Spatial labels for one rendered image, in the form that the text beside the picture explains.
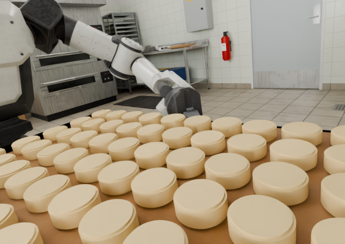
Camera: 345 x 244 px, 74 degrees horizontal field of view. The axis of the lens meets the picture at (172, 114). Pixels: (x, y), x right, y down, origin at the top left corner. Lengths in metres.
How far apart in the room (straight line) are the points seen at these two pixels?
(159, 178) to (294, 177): 0.13
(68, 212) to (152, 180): 0.09
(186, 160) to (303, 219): 0.13
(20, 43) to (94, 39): 0.22
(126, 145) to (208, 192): 0.17
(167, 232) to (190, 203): 0.04
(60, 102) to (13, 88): 3.80
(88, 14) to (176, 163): 4.71
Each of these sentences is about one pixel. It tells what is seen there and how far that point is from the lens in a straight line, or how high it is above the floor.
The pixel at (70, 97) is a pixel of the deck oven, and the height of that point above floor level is 0.31.
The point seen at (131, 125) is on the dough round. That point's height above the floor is 0.81.
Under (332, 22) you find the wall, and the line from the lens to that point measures 4.01.
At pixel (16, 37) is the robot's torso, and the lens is 0.74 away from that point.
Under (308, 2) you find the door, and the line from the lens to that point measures 4.11.
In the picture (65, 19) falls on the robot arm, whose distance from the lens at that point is 0.86.
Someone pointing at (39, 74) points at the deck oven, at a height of 0.81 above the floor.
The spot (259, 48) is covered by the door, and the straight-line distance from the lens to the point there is 4.33.
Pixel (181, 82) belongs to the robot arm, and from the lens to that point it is 0.68.
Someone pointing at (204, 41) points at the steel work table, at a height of 0.94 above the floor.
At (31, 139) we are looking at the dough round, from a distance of 0.53.
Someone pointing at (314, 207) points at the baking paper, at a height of 0.79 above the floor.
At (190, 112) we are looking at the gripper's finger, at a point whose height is 0.80.
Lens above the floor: 0.95
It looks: 16 degrees down
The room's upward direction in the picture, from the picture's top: 9 degrees counter-clockwise
